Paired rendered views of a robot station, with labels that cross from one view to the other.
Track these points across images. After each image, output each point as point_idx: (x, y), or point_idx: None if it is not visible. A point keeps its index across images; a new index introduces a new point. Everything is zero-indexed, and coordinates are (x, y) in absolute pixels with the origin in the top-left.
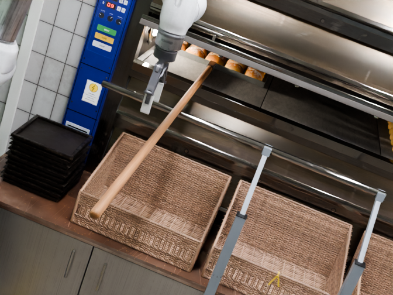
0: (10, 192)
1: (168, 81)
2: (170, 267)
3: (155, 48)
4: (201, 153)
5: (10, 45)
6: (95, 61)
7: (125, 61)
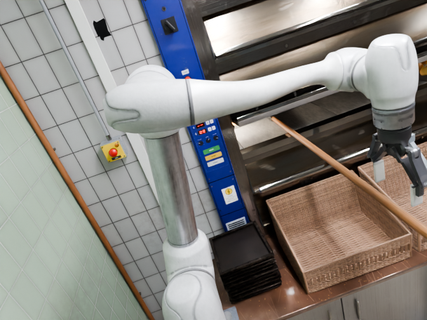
0: (250, 310)
1: (272, 146)
2: (398, 265)
3: (388, 134)
4: (321, 171)
5: (199, 237)
6: (217, 174)
7: (236, 158)
